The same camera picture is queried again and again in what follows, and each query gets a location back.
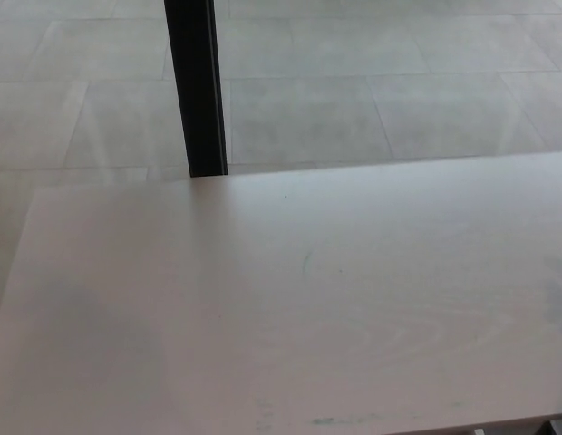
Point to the grey object under desk edge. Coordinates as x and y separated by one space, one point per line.
561 427

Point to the black metal window frame post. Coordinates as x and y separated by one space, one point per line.
198 90

